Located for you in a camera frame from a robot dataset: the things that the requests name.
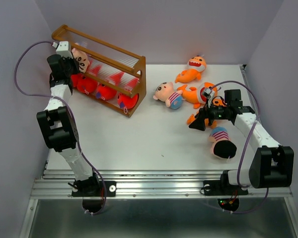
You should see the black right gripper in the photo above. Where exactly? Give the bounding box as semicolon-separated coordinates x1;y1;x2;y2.
188;98;229;130

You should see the orange shark plush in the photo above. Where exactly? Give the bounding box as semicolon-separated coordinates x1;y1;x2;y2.
186;96;226;126
177;82;214;109
175;56;207;83

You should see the red shark plush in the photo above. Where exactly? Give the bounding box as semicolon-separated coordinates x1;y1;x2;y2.
76;64;102;94
95;72;124;101
117;77;139;114
71;64;97;88

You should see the boy doll black hair front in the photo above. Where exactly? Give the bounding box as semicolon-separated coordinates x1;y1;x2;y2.
209;126;237;160

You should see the boy doll table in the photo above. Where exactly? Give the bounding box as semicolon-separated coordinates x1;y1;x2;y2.
153;82;184;110

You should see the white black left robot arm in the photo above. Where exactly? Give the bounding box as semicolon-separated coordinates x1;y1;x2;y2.
36;54;116;197

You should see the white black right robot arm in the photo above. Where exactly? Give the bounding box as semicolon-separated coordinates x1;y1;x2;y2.
189;89;294;193

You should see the brown wooden toy shelf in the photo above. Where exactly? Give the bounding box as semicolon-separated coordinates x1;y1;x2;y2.
52;25;147;117

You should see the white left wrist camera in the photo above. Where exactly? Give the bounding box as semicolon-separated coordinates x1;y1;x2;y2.
52;41;71;55

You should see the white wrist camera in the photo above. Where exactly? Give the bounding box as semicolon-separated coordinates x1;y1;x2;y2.
200;87;216;101
52;41;71;55

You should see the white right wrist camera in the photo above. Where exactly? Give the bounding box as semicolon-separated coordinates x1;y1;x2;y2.
200;87;216;101

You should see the aluminium mounting rail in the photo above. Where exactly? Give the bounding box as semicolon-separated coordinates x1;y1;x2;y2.
31;170;293;200

